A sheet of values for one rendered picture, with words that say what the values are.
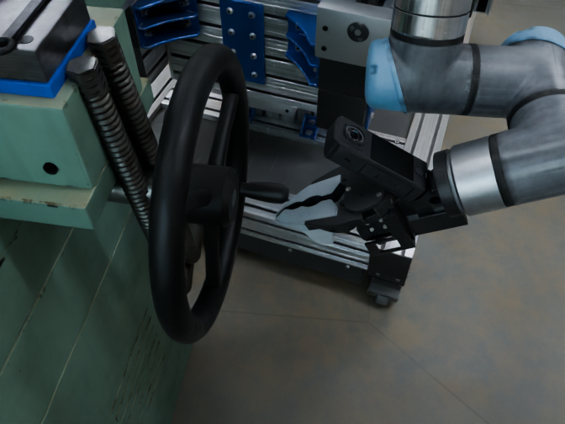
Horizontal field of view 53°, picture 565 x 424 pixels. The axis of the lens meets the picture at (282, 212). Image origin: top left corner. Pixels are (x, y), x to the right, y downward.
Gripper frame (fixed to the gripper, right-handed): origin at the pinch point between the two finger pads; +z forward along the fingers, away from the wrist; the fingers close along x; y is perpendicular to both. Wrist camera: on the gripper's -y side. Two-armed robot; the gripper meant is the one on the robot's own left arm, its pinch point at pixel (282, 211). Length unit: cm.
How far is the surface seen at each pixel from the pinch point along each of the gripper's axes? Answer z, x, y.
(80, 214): 5.6, -15.0, -20.3
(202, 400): 52, 2, 52
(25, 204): 9.3, -15.0, -23.1
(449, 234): 3, 58, 81
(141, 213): 6.9, -9.1, -13.6
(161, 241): -3.6, -18.8, -18.5
